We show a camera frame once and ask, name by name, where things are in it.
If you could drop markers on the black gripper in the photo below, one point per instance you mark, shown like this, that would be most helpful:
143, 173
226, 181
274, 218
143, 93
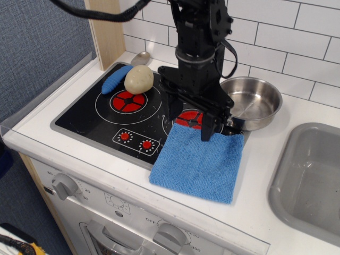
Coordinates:
196, 84

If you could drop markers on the blue microfiber cloth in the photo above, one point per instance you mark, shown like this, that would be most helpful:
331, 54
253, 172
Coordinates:
203, 169

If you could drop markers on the stainless steel pan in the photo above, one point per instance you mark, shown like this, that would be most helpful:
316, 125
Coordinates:
255, 102

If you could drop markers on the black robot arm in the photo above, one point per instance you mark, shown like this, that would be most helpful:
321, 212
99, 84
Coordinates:
202, 27

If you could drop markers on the black toy stove top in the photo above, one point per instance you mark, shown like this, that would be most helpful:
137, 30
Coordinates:
131, 127

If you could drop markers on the beige toy potato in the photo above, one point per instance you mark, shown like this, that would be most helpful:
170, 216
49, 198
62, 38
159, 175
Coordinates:
139, 79

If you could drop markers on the silver metal spoon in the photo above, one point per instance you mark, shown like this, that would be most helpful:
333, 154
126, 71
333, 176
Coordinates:
141, 58

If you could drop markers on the blue ridged toy piece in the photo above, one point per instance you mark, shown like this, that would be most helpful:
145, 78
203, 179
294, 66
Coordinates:
114, 79

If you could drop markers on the right grey oven knob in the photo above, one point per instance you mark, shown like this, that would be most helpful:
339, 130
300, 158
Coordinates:
169, 237

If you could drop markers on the grey oven knob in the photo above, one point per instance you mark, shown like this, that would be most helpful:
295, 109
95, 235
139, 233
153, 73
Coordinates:
169, 237
64, 186

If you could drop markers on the grey sink basin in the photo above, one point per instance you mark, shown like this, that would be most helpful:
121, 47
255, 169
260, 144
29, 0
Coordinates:
304, 193

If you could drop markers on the white toy oven front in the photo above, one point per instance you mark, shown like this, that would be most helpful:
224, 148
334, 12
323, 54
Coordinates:
97, 222

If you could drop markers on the left grey oven knob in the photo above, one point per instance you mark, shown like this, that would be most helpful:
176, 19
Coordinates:
64, 186

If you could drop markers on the yellow black object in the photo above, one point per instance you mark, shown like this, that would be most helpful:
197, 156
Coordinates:
22, 247

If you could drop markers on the wooden upright post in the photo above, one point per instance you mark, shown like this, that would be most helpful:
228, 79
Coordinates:
107, 36

